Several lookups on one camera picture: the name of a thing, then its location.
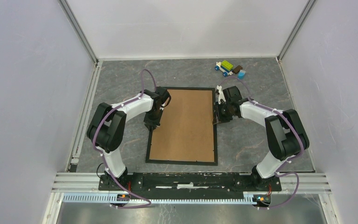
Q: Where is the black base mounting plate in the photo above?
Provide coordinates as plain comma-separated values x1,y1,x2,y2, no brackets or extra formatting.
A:
98,171,282,200

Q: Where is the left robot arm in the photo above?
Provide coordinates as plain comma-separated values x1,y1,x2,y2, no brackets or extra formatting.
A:
87,86,172,190

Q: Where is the brown toy brick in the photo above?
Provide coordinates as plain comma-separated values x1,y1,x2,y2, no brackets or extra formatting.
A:
232,65,243,74

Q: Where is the blue toy brick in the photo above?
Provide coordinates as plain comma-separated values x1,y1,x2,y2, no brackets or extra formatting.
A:
237,70,246,80

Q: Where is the toy brick car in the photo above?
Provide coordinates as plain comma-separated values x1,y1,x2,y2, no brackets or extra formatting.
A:
214,60,234,77

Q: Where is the black picture frame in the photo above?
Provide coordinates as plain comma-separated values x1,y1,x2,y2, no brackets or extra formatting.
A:
145,87,219,166

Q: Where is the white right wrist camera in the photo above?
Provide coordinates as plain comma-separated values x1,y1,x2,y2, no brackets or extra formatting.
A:
215,85,226,104

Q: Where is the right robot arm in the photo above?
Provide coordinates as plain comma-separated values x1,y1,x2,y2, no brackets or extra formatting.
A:
213,85,310,190

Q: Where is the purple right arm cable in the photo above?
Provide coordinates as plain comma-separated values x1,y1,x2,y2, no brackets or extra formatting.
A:
217,77,305,211

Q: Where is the aluminium rail frame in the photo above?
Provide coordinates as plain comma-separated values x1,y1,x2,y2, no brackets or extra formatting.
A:
41,0,342,224

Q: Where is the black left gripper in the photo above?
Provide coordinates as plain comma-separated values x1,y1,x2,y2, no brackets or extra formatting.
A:
144,108,164,132

